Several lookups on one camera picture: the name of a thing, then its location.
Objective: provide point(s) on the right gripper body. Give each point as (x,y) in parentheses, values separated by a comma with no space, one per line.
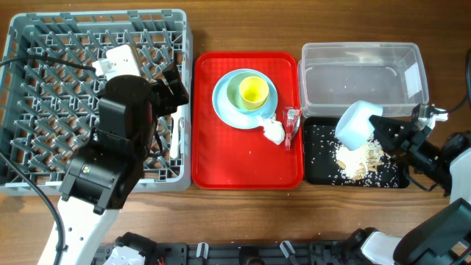
(413,143)

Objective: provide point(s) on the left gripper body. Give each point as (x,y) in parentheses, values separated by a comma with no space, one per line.
(160,98)

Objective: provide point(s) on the white plastic spoon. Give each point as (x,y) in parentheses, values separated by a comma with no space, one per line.
(175,133)

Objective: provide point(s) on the white plastic fork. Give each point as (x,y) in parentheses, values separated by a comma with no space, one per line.
(181,122)

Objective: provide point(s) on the light blue small bowl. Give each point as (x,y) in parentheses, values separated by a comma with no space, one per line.
(354,127)

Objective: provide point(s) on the leftover rice and scraps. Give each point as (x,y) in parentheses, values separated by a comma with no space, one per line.
(360,163)

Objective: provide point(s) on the red ketchup sachet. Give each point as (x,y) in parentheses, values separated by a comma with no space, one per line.
(291,123)

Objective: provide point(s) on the white napkin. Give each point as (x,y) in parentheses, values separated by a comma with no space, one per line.
(272,129)

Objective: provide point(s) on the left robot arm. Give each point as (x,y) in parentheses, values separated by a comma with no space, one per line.
(103,171)

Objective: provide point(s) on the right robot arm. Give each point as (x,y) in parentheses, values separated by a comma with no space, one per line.
(444,237)

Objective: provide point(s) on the black plastic waste tray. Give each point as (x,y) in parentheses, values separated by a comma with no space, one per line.
(320,150)

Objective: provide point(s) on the grey plastic dishwasher rack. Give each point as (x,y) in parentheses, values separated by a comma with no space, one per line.
(49,97)

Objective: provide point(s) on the clear plastic storage bin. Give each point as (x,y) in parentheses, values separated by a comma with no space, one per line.
(335,75)

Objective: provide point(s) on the light blue plate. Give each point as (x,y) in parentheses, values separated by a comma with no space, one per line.
(235,118)

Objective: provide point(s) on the light green bowl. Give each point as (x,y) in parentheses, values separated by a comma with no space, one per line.
(233,86)

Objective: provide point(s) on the yellow plastic cup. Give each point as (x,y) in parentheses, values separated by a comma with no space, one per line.
(254,91)

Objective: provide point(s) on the red plastic serving tray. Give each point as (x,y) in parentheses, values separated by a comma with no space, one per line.
(223,157)

